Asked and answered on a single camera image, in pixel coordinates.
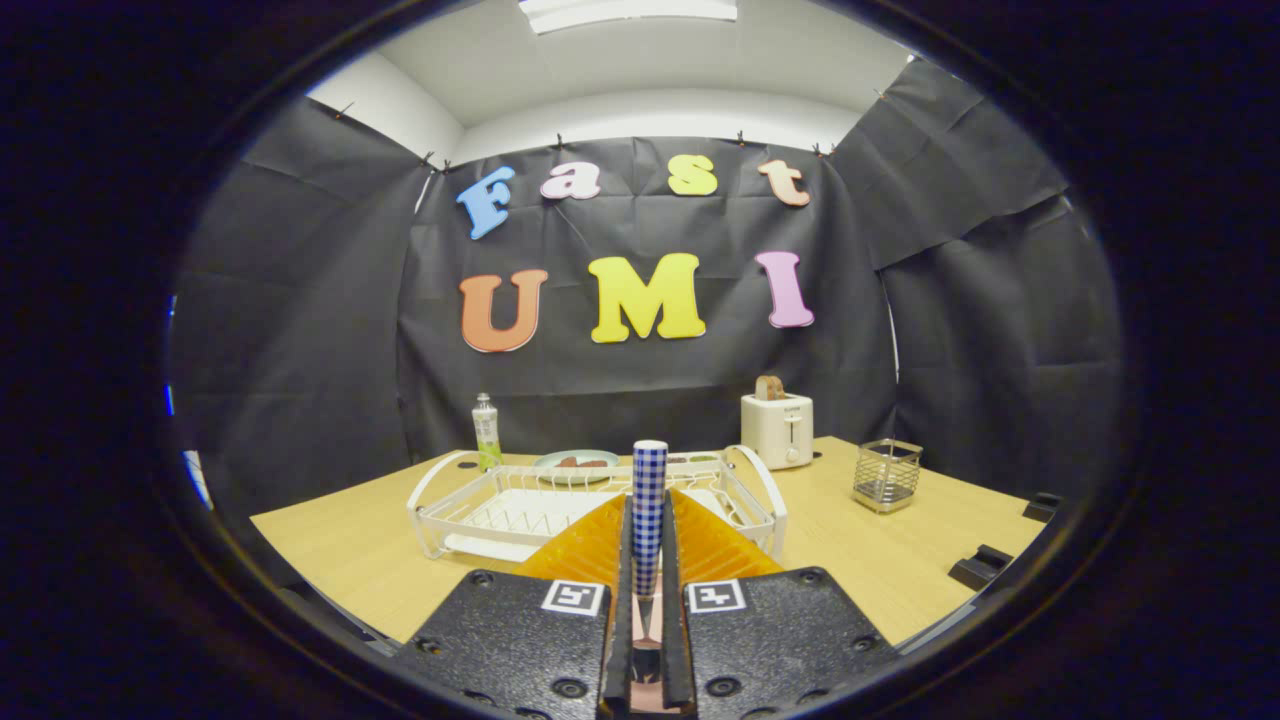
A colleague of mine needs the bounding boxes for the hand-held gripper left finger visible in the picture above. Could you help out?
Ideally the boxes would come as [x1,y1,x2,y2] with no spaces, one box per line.
[393,492,635,720]

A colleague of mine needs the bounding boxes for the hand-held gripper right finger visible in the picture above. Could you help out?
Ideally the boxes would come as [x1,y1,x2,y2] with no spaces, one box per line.
[660,487,898,720]

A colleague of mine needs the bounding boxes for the white dish rack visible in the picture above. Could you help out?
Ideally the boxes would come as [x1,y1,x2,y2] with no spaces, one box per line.
[406,444,788,563]

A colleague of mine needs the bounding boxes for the blue checkered handle spoon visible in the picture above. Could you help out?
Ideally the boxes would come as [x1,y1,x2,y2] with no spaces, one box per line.
[632,440,669,601]

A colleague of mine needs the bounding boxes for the metal wire basket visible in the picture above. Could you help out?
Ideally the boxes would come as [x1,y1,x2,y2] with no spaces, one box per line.
[852,438,924,515]

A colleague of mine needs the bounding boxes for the light green plate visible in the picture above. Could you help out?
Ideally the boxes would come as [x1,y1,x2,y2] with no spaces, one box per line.
[533,449,621,483]

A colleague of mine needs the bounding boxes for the green dish soap bottle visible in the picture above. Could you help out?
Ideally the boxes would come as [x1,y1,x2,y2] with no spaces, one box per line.
[471,392,503,471]

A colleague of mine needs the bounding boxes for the white toaster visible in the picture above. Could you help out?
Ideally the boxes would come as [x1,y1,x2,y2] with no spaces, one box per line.
[740,392,815,471]

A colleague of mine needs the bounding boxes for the black backdrop cloth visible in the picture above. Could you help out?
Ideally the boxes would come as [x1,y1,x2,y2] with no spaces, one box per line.
[165,58,1126,521]

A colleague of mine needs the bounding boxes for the ceiling light panel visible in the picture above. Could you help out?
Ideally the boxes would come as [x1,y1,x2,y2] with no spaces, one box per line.
[518,0,739,36]

